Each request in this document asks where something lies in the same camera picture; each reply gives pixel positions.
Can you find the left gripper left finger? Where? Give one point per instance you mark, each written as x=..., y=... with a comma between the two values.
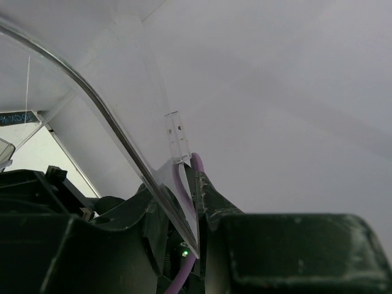
x=55, y=240

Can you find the clear acrylic drawer cabinet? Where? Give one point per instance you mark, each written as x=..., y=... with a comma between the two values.
x=86, y=70

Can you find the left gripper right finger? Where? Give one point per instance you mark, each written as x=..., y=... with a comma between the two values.
x=285, y=252

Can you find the left blue table label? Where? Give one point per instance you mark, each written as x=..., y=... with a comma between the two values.
x=18, y=117

